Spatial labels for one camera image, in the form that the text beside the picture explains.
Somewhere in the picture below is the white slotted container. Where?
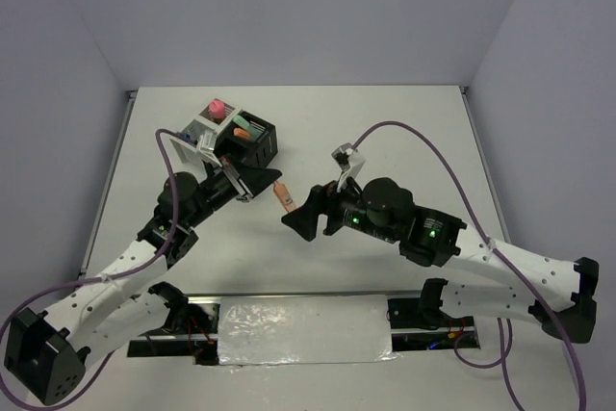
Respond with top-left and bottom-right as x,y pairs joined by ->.
171,98 -> 241,167

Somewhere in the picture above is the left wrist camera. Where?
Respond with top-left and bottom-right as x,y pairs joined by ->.
195,130 -> 222,167

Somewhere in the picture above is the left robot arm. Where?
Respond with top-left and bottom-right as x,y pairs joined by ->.
1,157 -> 281,410

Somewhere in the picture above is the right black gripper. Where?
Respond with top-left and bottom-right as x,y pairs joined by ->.
280,168 -> 398,243

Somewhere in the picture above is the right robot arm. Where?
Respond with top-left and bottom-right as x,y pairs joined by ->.
281,177 -> 599,344

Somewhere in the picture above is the green highlighter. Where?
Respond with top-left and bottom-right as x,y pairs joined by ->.
233,115 -> 256,133

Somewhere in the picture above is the silver foil covered plate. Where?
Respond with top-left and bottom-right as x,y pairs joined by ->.
218,295 -> 397,366

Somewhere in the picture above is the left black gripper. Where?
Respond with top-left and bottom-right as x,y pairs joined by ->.
185,153 -> 281,228

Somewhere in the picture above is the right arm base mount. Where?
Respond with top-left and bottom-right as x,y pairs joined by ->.
386,295 -> 480,353

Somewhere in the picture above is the orange cap highlighter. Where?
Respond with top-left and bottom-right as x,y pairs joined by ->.
233,127 -> 252,141

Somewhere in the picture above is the pink cap glue bottle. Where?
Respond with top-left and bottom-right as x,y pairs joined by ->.
208,99 -> 226,124

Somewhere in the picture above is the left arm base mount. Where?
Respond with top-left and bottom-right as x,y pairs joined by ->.
126,296 -> 220,366

